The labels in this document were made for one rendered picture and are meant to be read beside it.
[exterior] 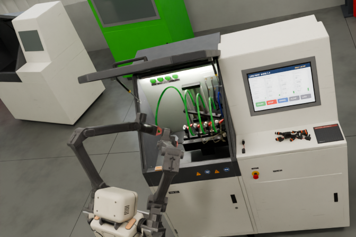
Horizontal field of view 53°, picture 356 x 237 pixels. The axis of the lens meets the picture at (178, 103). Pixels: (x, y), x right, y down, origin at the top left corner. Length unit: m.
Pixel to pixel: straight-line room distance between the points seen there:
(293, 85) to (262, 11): 3.93
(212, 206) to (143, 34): 2.99
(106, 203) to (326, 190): 1.56
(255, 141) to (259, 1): 3.98
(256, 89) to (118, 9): 3.07
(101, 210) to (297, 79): 1.46
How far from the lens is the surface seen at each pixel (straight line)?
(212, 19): 6.44
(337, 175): 2.70
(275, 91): 2.49
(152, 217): 2.01
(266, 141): 2.55
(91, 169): 2.20
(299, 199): 2.86
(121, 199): 1.97
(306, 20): 2.83
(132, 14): 5.09
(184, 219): 3.07
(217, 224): 3.10
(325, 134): 2.55
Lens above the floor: 2.75
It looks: 34 degrees down
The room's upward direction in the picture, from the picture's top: 21 degrees counter-clockwise
